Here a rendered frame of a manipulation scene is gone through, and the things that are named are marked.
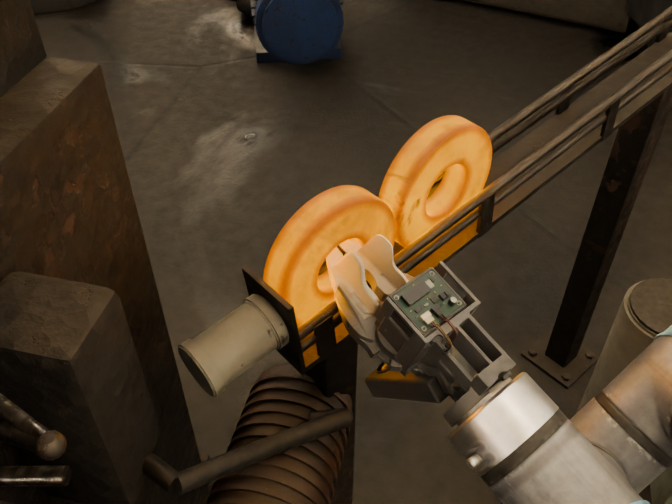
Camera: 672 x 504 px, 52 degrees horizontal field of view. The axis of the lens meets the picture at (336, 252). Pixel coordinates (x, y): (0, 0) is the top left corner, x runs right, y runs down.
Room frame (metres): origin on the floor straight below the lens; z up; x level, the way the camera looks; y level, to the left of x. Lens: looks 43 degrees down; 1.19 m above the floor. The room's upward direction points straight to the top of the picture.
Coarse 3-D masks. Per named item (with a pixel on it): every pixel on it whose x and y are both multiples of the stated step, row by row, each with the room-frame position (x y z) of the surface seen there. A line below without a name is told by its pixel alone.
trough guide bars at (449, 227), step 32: (640, 32) 0.93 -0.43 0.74; (608, 64) 0.88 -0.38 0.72; (544, 96) 0.79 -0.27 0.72; (512, 128) 0.76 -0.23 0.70; (576, 128) 0.72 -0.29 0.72; (608, 128) 0.78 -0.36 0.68; (544, 160) 0.69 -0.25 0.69; (480, 192) 0.62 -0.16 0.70; (448, 224) 0.57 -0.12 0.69; (480, 224) 0.61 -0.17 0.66; (416, 256) 0.55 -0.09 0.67; (320, 320) 0.45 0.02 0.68; (320, 352) 0.45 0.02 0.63
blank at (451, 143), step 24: (432, 120) 0.62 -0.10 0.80; (456, 120) 0.62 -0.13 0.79; (408, 144) 0.59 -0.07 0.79; (432, 144) 0.58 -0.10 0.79; (456, 144) 0.60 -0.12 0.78; (480, 144) 0.63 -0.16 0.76; (408, 168) 0.57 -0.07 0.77; (432, 168) 0.58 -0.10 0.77; (456, 168) 0.63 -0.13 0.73; (480, 168) 0.63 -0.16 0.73; (384, 192) 0.57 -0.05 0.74; (408, 192) 0.55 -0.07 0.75; (456, 192) 0.62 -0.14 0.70; (408, 216) 0.56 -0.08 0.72; (432, 216) 0.59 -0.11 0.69; (408, 240) 0.56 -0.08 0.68
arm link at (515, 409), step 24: (504, 384) 0.36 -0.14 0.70; (528, 384) 0.35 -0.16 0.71; (480, 408) 0.33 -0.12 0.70; (504, 408) 0.33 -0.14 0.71; (528, 408) 0.33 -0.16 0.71; (552, 408) 0.34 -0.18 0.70; (456, 432) 0.32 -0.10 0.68; (480, 432) 0.32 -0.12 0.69; (504, 432) 0.31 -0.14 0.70; (528, 432) 0.31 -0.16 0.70; (480, 456) 0.31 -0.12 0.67; (504, 456) 0.30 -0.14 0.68
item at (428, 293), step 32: (416, 288) 0.42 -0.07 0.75; (448, 288) 0.43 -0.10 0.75; (384, 320) 0.41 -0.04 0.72; (416, 320) 0.39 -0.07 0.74; (448, 320) 0.39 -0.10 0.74; (384, 352) 0.40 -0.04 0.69; (416, 352) 0.38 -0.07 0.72; (448, 352) 0.37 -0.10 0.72; (480, 352) 0.37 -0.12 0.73; (448, 384) 0.37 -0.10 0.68; (480, 384) 0.34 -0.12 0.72; (448, 416) 0.34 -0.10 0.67
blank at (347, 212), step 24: (336, 192) 0.52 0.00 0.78; (360, 192) 0.53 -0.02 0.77; (312, 216) 0.49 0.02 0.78; (336, 216) 0.49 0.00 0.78; (360, 216) 0.51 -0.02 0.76; (384, 216) 0.53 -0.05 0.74; (288, 240) 0.47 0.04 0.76; (312, 240) 0.47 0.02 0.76; (336, 240) 0.49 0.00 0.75; (360, 240) 0.52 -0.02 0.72; (288, 264) 0.46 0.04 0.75; (312, 264) 0.47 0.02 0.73; (288, 288) 0.45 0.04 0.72; (312, 288) 0.47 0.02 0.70; (312, 312) 0.47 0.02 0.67
